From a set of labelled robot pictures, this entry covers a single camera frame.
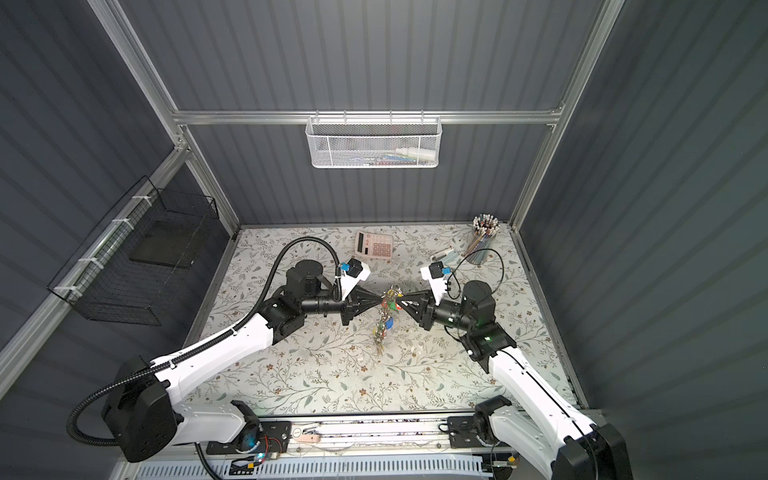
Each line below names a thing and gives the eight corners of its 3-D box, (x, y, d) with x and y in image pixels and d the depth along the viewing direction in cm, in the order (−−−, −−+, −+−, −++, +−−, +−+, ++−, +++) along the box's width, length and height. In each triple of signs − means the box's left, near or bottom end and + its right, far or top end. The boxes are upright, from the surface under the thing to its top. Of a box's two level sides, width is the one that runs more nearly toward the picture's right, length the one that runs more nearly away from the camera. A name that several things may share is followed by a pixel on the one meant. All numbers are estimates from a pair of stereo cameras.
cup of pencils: (466, 265, 110) (477, 232, 96) (462, 247, 116) (472, 213, 102) (488, 265, 110) (502, 232, 96) (483, 247, 116) (496, 213, 102)
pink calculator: (351, 253, 114) (350, 247, 112) (357, 235, 121) (357, 229, 118) (391, 259, 112) (391, 253, 110) (395, 240, 119) (395, 235, 116)
